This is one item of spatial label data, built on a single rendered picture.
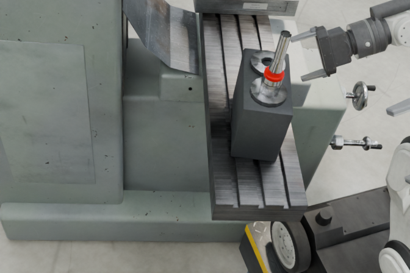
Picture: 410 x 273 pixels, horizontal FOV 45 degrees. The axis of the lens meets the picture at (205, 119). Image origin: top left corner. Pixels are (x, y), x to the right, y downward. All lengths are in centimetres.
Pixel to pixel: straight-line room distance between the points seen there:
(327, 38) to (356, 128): 168
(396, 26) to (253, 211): 55
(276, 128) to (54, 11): 65
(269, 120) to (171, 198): 100
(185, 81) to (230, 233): 82
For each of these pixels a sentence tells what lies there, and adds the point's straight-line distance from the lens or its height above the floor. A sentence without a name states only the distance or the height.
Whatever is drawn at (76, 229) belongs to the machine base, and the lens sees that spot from 214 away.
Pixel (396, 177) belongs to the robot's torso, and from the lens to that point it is 144.
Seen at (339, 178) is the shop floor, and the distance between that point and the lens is 261.
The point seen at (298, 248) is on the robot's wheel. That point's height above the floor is 58.
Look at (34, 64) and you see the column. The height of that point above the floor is 97.
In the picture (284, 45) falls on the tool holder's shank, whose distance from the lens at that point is 109.
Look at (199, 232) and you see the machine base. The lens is 215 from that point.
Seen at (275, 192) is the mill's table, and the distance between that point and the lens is 126.
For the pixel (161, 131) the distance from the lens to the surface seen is 180.
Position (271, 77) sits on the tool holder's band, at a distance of 114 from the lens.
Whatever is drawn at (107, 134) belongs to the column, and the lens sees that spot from 172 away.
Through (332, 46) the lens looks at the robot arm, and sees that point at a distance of 123.
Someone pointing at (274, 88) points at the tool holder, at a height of 120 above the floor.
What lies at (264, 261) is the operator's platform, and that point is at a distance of 181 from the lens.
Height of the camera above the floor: 199
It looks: 49 degrees down
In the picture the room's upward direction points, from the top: 10 degrees clockwise
